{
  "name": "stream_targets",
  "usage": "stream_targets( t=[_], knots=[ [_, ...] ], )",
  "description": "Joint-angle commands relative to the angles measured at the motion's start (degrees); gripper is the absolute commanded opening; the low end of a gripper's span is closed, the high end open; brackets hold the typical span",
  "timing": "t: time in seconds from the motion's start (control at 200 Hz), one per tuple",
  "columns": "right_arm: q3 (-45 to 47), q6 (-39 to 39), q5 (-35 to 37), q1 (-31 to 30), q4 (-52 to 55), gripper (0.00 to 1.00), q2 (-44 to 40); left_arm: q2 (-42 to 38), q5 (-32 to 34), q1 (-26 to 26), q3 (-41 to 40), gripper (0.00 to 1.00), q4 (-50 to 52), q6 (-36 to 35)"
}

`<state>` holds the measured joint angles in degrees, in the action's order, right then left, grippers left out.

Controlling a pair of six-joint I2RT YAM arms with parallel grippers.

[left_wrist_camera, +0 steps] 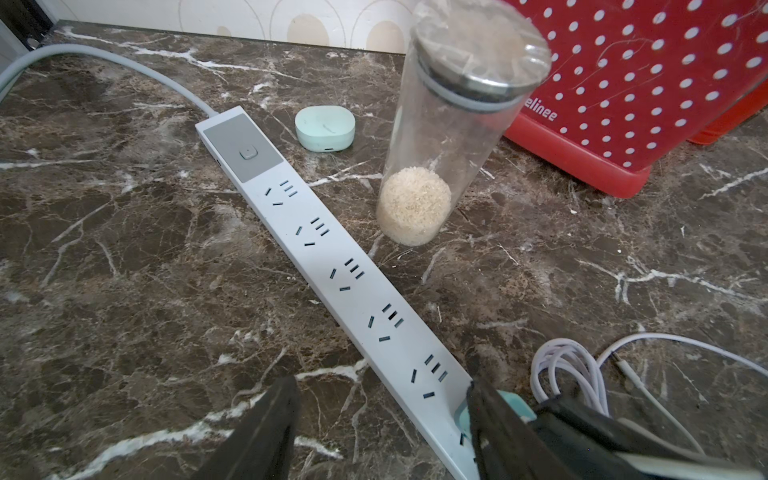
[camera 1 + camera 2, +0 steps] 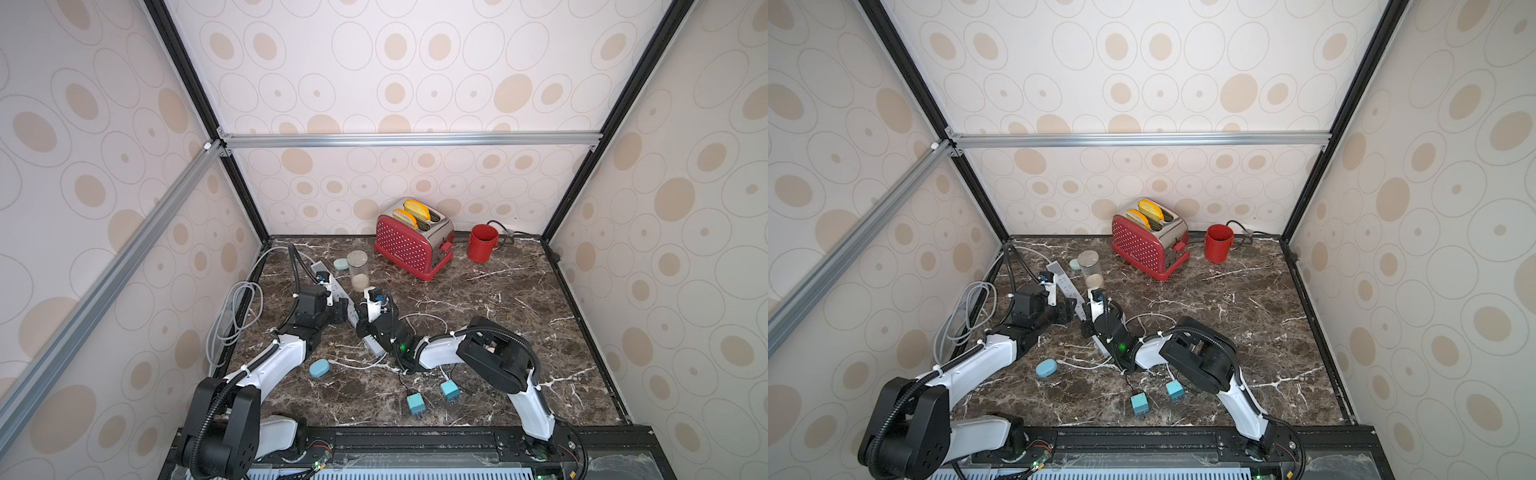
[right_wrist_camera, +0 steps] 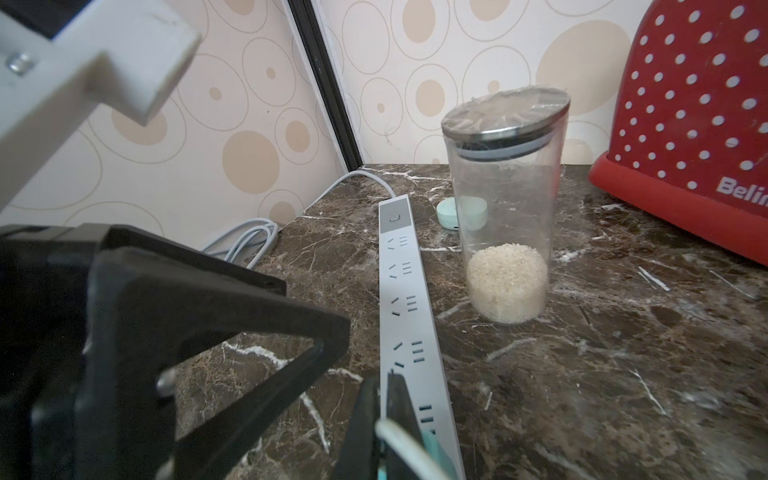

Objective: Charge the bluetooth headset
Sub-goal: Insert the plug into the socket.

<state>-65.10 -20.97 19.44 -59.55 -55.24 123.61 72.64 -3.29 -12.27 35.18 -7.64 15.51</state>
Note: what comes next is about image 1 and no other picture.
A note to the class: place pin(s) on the mint green earbud case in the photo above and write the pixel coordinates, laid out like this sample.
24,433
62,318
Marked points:
325,128

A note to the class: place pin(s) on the clear jar with rice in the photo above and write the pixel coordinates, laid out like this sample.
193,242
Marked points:
469,69

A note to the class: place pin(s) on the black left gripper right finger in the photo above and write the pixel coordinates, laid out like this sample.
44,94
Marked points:
505,447

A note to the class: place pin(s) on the red polka dot toaster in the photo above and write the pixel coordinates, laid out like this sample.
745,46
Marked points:
631,80

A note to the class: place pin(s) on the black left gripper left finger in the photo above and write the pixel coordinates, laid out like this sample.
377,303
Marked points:
261,447

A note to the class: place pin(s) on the white power strip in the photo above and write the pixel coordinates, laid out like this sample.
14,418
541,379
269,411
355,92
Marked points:
425,379

